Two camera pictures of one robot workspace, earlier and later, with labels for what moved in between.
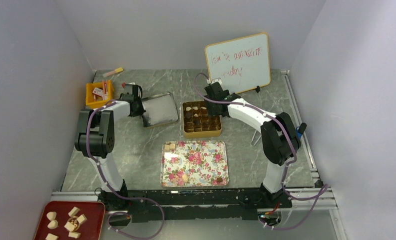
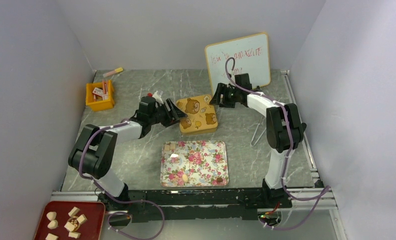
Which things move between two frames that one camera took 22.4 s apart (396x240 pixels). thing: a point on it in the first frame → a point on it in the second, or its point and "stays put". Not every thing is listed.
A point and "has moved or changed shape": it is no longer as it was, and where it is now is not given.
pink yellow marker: [117, 70] stays put
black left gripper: [141, 110] → [174, 116]
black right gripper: [213, 108] → [226, 95]
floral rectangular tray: [195, 163] stays put
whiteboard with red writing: [241, 64] stays put
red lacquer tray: [71, 220] stays put
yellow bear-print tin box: [160, 109] has moved or changed shape
